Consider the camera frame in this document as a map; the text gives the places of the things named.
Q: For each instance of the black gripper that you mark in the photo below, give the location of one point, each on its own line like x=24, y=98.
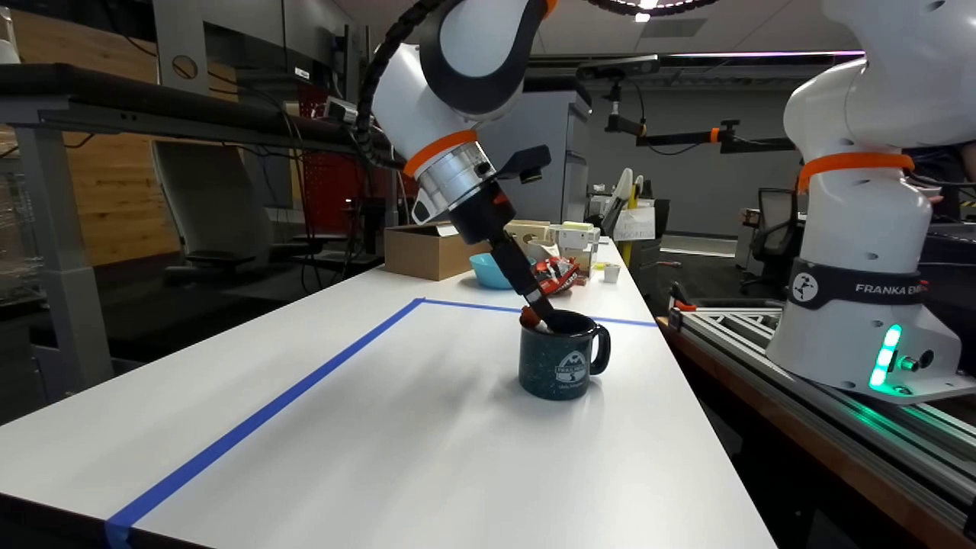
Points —
x=482, y=214

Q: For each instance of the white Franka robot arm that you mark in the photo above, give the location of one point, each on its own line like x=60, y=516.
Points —
x=865, y=234

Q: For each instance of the dark blue mug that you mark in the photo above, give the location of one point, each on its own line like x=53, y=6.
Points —
x=555, y=360

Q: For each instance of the light blue bowl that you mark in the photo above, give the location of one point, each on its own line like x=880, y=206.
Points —
x=491, y=272

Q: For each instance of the red snack bag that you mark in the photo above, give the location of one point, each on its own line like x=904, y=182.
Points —
x=562, y=272

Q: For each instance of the cream labelled box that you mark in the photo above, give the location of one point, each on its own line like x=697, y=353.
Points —
x=532, y=234

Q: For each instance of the short blue tape strip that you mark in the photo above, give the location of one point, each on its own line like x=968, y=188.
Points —
x=469, y=307

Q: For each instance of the white carton box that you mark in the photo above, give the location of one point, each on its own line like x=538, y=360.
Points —
x=582, y=245

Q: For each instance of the small white cup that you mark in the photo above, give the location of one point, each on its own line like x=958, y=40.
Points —
x=610, y=272

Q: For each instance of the cardboard box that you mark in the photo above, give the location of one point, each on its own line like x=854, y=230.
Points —
x=422, y=255

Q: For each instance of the white spray bottle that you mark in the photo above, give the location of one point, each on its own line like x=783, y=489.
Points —
x=633, y=208

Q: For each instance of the red tool cabinet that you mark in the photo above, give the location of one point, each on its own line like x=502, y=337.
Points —
x=331, y=188

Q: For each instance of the white power strip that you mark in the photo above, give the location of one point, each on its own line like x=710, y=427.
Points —
x=342, y=112

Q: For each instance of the long blue tape strip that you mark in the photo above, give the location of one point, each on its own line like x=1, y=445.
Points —
x=264, y=413

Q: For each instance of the ceiling light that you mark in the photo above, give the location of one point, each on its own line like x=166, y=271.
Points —
x=642, y=18

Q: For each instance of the grey metal desk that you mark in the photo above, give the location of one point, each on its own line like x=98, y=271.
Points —
x=61, y=234

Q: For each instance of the aluminium rail frame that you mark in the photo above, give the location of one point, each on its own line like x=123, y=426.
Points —
x=896, y=432

